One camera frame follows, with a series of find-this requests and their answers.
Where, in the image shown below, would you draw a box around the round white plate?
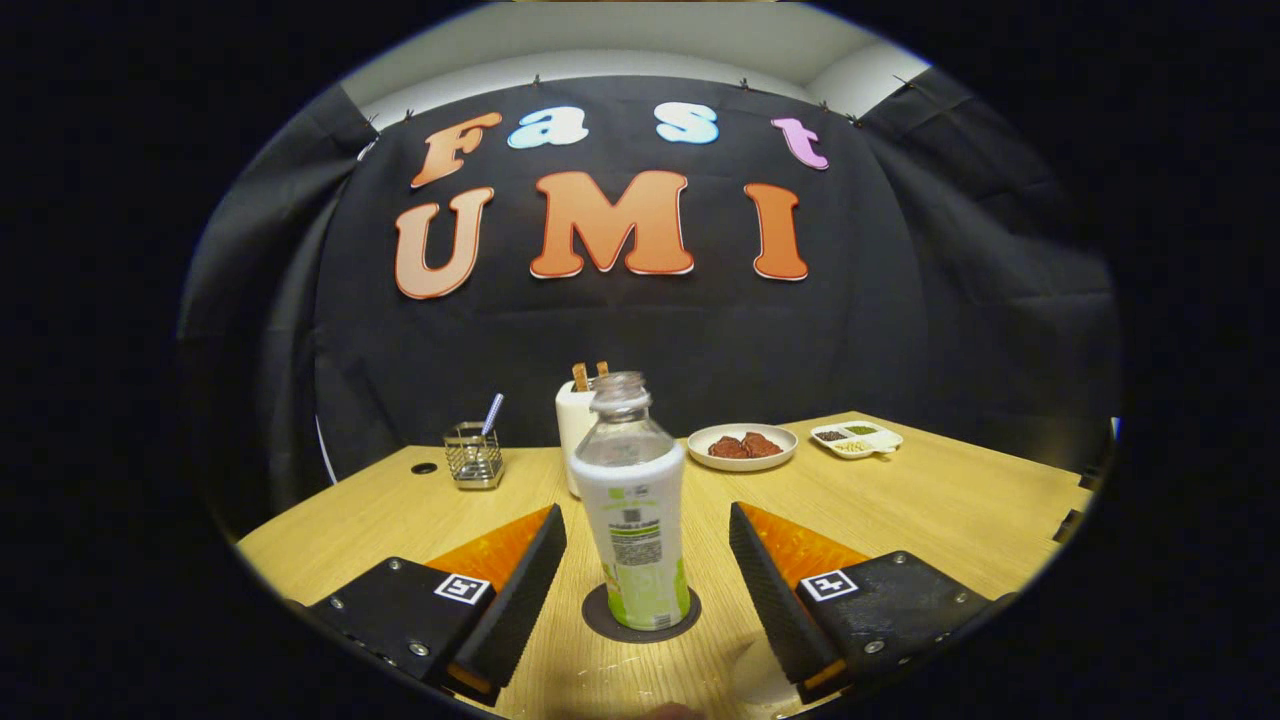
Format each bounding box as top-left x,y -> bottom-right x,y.
686,422 -> 800,473

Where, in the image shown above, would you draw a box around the brown meat pieces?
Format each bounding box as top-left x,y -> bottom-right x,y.
707,431 -> 785,461

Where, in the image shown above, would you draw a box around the white green label juice bottle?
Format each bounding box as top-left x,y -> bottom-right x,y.
570,371 -> 693,632

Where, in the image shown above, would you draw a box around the cream white toaster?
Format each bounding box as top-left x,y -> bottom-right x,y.
554,379 -> 603,499

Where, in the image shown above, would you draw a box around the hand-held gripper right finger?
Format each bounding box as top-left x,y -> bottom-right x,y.
727,500 -> 1017,707

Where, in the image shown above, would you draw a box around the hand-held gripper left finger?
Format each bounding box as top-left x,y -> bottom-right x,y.
300,503 -> 569,707

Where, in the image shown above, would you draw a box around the wire mesh holder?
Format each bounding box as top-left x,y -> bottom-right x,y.
442,421 -> 505,491

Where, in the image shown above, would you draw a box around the round dark brown coaster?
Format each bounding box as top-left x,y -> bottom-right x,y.
582,583 -> 703,644

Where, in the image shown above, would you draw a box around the white divided condiment dish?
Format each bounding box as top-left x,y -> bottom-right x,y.
809,420 -> 905,461

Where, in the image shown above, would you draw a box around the wooden table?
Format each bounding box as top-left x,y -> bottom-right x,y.
235,410 -> 1097,720

